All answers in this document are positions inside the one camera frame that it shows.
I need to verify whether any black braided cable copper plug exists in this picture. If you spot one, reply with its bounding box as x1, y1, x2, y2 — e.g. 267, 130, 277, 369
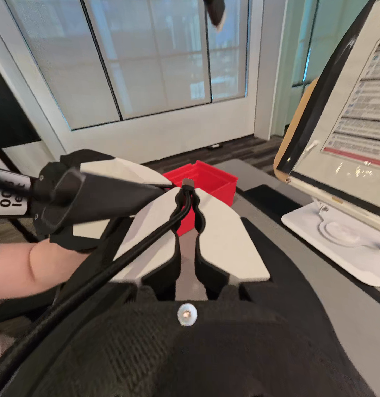
0, 178, 196, 394

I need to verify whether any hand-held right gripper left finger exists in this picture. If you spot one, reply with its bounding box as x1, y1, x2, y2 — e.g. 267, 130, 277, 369
111, 186, 182, 301

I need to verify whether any white stand base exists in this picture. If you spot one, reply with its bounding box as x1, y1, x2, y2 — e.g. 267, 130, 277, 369
281, 198, 380, 287

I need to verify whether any dark blurred object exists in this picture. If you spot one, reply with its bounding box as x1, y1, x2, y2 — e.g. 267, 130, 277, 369
204, 0, 226, 33

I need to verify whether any red plastic bin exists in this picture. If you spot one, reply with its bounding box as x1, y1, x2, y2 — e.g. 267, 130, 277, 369
162, 160, 239, 237

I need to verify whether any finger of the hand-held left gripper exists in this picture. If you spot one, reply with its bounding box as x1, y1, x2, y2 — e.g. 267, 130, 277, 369
72, 190, 166, 240
78, 158, 176, 206

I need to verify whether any black wall panel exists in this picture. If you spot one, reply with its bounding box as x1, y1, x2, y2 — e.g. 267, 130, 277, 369
0, 60, 42, 149

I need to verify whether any person's left hand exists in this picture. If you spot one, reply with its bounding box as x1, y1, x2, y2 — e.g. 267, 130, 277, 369
0, 241, 92, 301

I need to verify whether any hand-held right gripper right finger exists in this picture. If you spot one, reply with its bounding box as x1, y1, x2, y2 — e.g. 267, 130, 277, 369
191, 188, 272, 301

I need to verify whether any wooden board with instruction sheet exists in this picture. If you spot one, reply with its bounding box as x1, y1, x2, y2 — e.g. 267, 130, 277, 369
273, 0, 380, 218

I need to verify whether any dark blue table mat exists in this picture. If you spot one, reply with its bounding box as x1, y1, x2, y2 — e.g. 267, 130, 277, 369
243, 184, 380, 306

